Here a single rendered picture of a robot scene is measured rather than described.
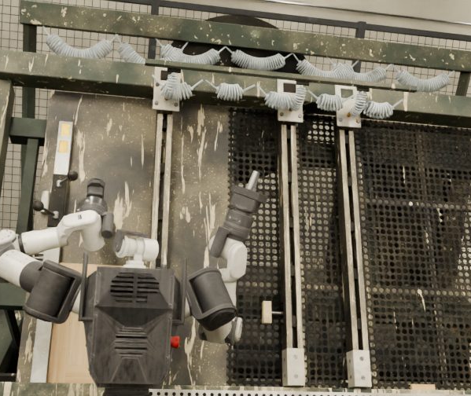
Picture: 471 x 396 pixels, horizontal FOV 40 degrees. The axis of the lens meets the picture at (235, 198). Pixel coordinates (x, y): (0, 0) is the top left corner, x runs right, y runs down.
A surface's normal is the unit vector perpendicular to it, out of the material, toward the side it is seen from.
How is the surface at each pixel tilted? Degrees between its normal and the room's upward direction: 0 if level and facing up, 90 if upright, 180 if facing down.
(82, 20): 90
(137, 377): 82
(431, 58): 90
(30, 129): 59
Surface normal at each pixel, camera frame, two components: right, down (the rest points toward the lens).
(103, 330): 0.16, 0.03
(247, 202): -0.36, -0.10
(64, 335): 0.18, -0.35
